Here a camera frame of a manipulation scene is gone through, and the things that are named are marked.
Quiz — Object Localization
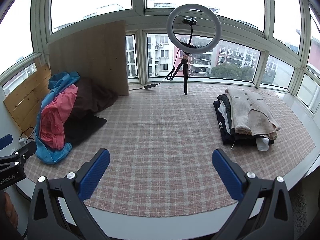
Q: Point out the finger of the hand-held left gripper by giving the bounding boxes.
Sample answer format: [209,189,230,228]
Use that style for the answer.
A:
[0,134,13,152]
[0,140,37,167]

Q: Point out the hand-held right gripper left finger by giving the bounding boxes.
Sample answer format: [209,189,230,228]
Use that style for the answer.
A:
[27,148,110,240]

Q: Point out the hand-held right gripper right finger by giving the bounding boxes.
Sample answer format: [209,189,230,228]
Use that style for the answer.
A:
[211,149,293,240]

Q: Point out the pink t-shirt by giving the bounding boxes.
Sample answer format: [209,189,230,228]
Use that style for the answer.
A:
[40,84,79,150]

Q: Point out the pile of folded clothes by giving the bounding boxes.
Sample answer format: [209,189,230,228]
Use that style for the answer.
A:
[217,102,275,152]
[213,100,260,146]

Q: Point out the blue garment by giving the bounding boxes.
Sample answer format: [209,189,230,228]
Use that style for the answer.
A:
[35,71,80,165]

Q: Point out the pine plank board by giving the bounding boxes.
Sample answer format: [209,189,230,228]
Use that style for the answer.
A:
[3,57,52,137]

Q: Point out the beige knit cardigan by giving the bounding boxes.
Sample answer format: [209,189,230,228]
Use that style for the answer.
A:
[226,87,281,140]

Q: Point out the dark grey folded garment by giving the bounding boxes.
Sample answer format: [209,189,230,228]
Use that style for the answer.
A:
[217,94,240,135]

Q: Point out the plaid tablecloth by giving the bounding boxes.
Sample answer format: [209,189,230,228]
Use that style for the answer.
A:
[24,82,316,218]

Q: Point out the brown garment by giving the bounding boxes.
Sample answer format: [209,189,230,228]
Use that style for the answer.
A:
[59,77,118,145]

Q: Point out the large plywood board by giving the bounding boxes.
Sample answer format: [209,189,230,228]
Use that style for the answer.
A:
[48,20,130,98]

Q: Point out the apartment buildings outside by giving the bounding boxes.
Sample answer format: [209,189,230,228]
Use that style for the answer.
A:
[125,2,298,85]

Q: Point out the black ring light cable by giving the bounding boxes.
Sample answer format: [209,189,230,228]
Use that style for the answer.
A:
[144,49,183,90]

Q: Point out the white ring light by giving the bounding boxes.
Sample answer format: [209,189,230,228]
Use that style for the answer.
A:
[166,3,222,55]

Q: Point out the white window frame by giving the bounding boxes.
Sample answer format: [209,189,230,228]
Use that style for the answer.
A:
[0,0,320,115]

